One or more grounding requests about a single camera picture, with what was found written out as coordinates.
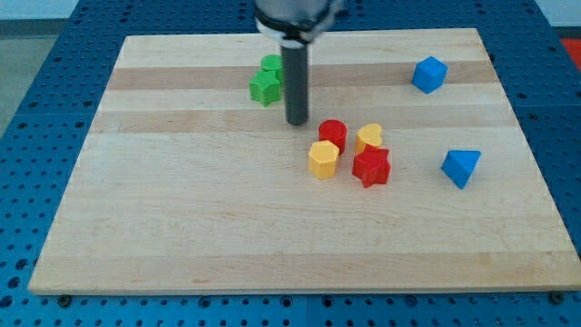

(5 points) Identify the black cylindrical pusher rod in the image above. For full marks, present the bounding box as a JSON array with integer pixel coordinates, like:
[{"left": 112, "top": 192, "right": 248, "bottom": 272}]
[{"left": 281, "top": 45, "right": 309, "bottom": 126}]

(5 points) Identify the green star block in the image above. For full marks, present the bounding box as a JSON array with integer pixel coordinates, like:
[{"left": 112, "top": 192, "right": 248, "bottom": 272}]
[{"left": 249, "top": 70, "right": 282, "bottom": 107}]

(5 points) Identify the red star block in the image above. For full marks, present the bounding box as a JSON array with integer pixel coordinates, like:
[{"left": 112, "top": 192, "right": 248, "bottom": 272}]
[{"left": 352, "top": 145, "right": 391, "bottom": 188}]

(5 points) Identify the green cylinder block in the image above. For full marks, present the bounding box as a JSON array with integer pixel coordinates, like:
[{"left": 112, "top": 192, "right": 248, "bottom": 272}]
[{"left": 261, "top": 54, "right": 284, "bottom": 85}]

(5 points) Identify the red cylinder block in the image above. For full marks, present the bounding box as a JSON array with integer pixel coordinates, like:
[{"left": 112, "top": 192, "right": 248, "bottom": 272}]
[{"left": 318, "top": 119, "right": 348, "bottom": 154}]

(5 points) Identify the yellow hexagon block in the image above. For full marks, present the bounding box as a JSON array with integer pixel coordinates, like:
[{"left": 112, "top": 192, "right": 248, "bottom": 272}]
[{"left": 309, "top": 140, "right": 340, "bottom": 179}]

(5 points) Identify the yellow heart block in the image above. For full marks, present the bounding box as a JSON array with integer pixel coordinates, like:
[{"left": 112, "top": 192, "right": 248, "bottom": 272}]
[{"left": 355, "top": 123, "right": 383, "bottom": 154}]

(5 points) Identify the blue cube block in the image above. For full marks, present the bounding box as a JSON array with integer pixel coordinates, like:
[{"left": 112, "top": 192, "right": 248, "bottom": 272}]
[{"left": 411, "top": 56, "right": 448, "bottom": 94}]

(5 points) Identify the wooden board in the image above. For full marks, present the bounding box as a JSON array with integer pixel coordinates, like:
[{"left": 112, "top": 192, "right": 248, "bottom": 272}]
[{"left": 28, "top": 28, "right": 580, "bottom": 295}]

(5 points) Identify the blue triangle block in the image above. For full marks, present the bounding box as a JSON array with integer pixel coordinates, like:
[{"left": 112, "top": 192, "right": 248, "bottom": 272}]
[{"left": 441, "top": 150, "right": 481, "bottom": 190}]

